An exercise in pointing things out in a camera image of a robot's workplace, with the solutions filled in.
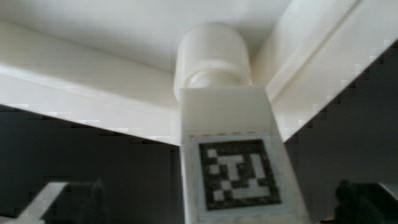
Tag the white leg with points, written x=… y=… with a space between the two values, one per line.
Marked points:
x=241 y=188

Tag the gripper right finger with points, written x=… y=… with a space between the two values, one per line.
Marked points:
x=367 y=203

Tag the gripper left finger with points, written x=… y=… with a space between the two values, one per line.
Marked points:
x=68 y=204

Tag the white square tabletop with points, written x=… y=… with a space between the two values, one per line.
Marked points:
x=88 y=55

